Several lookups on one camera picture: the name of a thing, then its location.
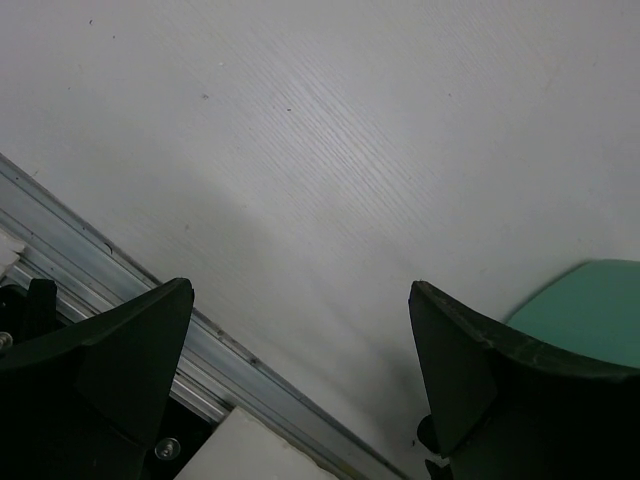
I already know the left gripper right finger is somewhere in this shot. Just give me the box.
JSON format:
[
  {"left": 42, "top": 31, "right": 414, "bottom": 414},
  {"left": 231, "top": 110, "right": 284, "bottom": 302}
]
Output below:
[{"left": 408, "top": 281, "right": 639, "bottom": 479}]

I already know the green plastic bin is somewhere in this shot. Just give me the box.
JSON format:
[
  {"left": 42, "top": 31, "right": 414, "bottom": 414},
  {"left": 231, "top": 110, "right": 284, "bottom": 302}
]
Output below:
[{"left": 507, "top": 260, "right": 639, "bottom": 368}]

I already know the aluminium table edge rail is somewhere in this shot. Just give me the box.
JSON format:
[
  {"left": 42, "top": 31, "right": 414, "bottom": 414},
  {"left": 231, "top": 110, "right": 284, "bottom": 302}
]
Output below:
[{"left": 1, "top": 160, "right": 401, "bottom": 479}]

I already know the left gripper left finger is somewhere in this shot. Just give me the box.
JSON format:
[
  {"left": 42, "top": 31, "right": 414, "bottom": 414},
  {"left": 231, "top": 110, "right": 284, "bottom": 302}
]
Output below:
[{"left": 0, "top": 277, "right": 195, "bottom": 480}]

